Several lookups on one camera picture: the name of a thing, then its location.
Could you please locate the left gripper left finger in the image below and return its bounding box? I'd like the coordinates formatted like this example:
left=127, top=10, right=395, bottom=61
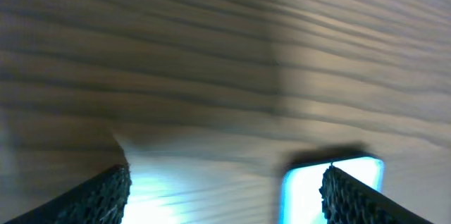
left=5, top=164, right=132, bottom=224

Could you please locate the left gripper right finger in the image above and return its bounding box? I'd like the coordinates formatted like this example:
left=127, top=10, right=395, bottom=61
left=319, top=166, right=432, bottom=224

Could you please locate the blue Galaxy smartphone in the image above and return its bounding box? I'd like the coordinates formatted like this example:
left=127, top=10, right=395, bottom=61
left=278, top=151, right=385, bottom=224

